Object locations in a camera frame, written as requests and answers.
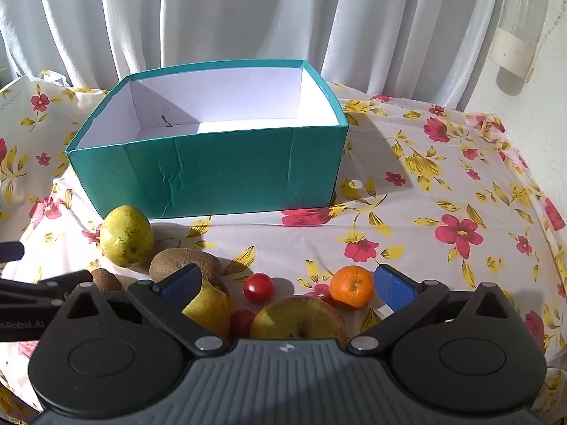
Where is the white curtain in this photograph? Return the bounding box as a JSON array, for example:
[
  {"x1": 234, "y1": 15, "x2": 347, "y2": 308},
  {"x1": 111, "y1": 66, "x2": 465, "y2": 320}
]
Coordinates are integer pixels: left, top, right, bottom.
[{"x1": 1, "y1": 0, "x2": 497, "y2": 107}]

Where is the floral plastic tablecloth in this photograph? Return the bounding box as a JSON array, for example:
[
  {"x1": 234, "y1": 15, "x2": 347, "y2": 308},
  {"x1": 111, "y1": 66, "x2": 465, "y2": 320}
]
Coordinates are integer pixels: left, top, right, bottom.
[{"x1": 1, "y1": 74, "x2": 566, "y2": 423}]

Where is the red cherry tomato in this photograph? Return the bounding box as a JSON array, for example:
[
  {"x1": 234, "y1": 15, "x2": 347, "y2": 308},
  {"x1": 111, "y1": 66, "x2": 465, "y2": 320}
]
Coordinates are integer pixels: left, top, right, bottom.
[
  {"x1": 242, "y1": 273, "x2": 275, "y2": 305},
  {"x1": 230, "y1": 309, "x2": 256, "y2": 341}
]

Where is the teal cardboard box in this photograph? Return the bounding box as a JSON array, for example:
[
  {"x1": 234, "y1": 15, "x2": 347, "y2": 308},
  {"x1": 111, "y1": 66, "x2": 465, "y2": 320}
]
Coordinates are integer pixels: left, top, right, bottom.
[{"x1": 65, "y1": 59, "x2": 349, "y2": 220}]

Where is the orange mandarin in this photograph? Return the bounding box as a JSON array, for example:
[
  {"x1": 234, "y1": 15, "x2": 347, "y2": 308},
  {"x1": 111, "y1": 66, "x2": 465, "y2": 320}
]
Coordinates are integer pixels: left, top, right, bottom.
[{"x1": 329, "y1": 266, "x2": 375, "y2": 309}]

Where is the clear wall tube holder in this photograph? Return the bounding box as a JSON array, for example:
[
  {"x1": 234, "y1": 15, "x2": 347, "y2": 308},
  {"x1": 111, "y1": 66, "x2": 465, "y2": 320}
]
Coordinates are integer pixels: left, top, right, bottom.
[{"x1": 489, "y1": 0, "x2": 549, "y2": 96}]

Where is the large brown kiwi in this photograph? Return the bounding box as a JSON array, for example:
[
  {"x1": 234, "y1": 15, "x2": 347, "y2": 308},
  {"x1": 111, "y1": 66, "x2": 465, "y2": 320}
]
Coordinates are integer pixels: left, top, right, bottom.
[{"x1": 149, "y1": 248, "x2": 222, "y2": 287}]

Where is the yellow-red apple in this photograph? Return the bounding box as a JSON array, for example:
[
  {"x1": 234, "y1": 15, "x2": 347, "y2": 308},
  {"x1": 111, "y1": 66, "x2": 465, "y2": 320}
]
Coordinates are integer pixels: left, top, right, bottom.
[{"x1": 250, "y1": 295, "x2": 348, "y2": 346}]

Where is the small brown kiwi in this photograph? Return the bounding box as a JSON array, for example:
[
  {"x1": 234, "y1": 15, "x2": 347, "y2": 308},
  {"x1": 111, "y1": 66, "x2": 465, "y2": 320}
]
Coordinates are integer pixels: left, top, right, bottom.
[{"x1": 90, "y1": 268, "x2": 122, "y2": 292}]

